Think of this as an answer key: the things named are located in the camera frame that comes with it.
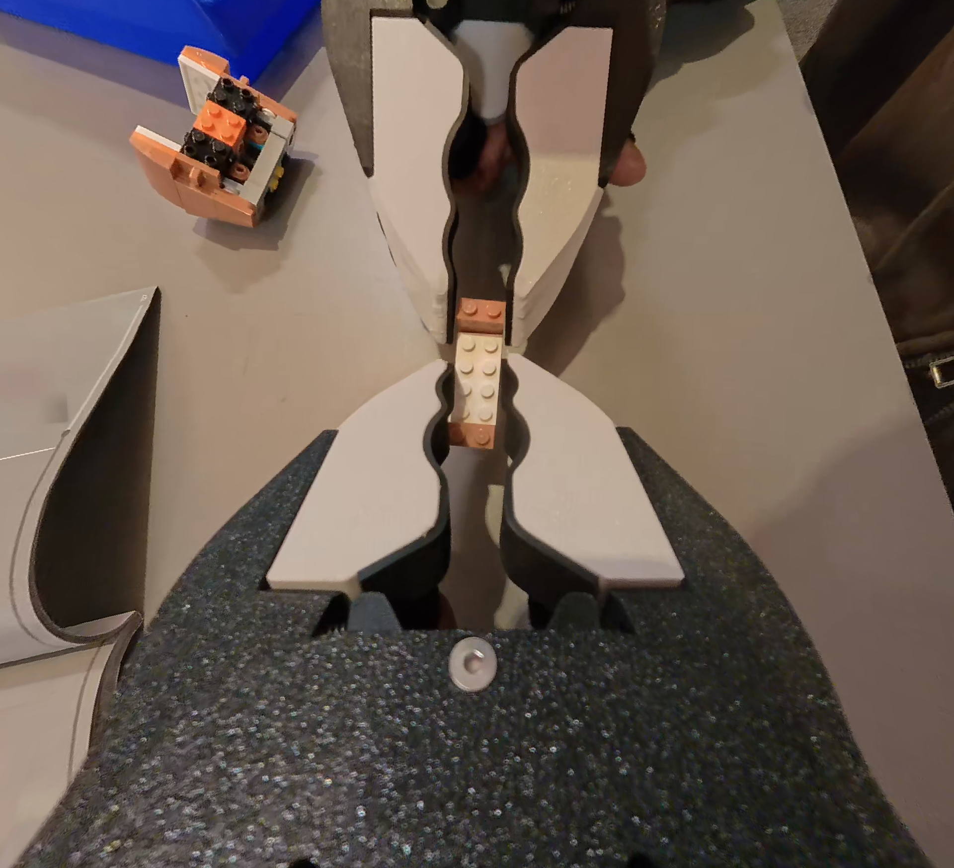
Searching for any brown toy brick model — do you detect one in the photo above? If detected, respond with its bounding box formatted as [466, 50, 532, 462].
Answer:
[128, 46, 299, 228]

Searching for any long orange studded plate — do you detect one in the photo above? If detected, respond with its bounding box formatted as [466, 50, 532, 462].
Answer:
[447, 298, 511, 450]

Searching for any grey instruction booklet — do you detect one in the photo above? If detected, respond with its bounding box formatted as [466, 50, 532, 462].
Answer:
[0, 287, 161, 787]

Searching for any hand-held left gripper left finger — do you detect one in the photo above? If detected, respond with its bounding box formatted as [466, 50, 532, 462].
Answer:
[266, 361, 452, 592]

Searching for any grey desk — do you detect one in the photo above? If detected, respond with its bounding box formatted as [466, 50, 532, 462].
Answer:
[0, 0, 954, 868]

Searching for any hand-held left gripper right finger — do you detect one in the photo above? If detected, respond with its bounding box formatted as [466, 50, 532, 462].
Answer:
[503, 355, 685, 589]

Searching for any tan two-stud brick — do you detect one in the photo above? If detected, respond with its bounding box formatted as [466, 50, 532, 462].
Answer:
[456, 298, 509, 340]

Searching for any person's right hand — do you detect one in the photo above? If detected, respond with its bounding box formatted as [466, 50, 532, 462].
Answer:
[451, 119, 648, 192]

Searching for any white studded plate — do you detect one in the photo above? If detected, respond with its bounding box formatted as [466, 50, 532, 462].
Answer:
[453, 333, 505, 429]

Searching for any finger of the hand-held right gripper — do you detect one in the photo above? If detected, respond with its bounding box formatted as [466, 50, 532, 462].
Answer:
[370, 14, 472, 346]
[509, 24, 616, 349]

